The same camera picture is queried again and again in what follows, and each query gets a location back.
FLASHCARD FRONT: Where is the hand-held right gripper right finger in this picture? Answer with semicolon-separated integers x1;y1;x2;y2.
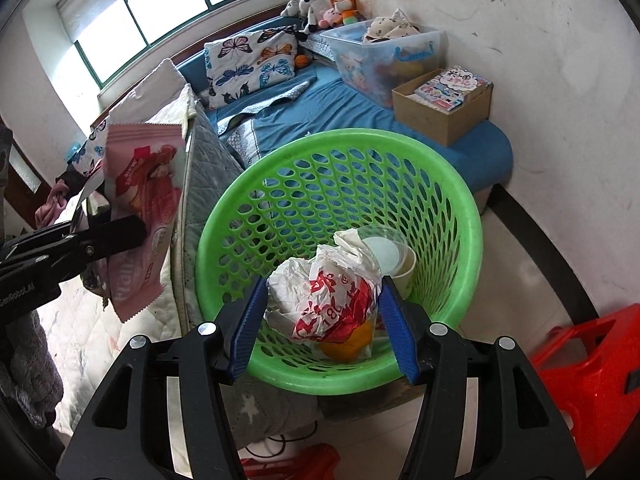
377;275;586;480

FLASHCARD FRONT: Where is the cow plush toy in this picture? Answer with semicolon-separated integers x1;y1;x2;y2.
297;0;333;33

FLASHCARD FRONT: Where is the orange tiger plush toy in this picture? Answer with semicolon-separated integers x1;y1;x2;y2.
330;0;366;26

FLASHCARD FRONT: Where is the pink snack wrapper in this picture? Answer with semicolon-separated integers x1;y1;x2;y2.
102;122;186;323

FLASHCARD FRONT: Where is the grey star print cloth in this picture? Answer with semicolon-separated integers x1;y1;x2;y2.
215;380;326;441

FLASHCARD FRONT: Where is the red plastic stool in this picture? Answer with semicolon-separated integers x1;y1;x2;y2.
530;302;640;471

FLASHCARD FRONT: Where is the green plastic basket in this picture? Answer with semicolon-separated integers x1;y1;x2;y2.
195;129;485;396

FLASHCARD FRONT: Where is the colourful picture book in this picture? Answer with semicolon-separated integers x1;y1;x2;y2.
414;66;493;112

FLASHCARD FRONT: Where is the clear plastic storage bin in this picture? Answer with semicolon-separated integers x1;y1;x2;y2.
320;19;447;110

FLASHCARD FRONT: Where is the window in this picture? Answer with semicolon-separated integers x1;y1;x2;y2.
55;0;281;86

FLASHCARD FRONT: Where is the cardboard box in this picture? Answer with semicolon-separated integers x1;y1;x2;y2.
391;67;495;148

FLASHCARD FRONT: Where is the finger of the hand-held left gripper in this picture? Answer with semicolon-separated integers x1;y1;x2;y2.
67;192;148;267

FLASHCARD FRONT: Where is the butterfly print pillow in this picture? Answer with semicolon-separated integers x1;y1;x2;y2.
204;25;301;110

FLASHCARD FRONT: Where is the butterfly print sheet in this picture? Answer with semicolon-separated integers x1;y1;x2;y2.
65;120;108;181

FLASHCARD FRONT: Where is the black metal frame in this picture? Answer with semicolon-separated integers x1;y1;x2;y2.
480;182;601;321

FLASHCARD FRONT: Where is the red plastic object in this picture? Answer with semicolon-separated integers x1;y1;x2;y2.
240;442;343;480

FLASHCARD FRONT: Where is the red print plastic bag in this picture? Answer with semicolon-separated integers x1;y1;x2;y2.
266;227;383;343

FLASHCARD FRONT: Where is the orange wrapper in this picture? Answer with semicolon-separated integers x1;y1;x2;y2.
317;320;376;363

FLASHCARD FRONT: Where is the grey quilted mattress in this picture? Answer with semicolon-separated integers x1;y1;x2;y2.
170;105;248;331

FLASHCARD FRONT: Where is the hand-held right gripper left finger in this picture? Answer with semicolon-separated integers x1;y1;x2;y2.
56;276;271;480

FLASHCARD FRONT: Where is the folded beige blanket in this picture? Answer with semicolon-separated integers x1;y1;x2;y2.
107;58;193;126

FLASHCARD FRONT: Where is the translucent plastic cup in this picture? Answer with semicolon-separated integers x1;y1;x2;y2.
360;226;417;301

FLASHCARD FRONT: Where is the pink cloth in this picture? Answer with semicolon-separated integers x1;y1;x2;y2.
35;180;68;227

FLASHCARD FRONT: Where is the spotted white cloth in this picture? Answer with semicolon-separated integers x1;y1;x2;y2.
362;8;426;43

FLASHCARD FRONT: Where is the blue bed sheet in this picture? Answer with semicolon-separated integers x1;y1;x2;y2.
177;52;515;211

